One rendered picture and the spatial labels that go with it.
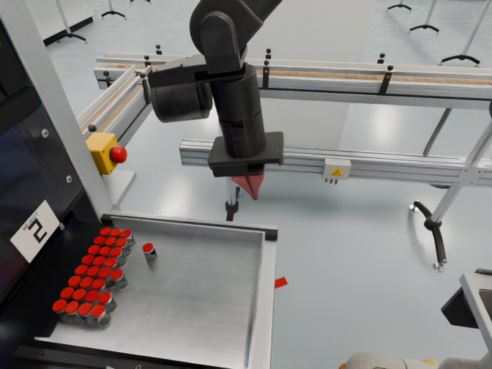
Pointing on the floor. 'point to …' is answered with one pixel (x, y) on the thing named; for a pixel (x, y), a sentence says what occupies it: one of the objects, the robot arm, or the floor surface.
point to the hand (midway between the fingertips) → (255, 193)
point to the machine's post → (55, 105)
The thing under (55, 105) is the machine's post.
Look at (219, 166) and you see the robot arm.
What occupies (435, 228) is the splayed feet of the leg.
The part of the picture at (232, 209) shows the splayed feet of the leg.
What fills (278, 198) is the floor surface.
